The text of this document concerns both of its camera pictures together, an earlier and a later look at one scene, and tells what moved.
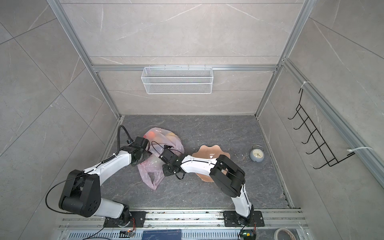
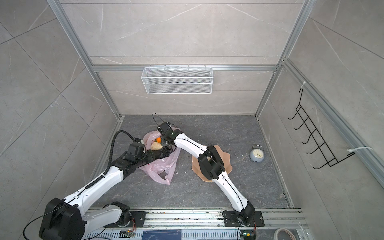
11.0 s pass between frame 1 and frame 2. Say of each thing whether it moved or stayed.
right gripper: moved
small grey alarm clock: stayed
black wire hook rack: stayed
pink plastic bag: moved
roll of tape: stayed
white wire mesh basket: stayed
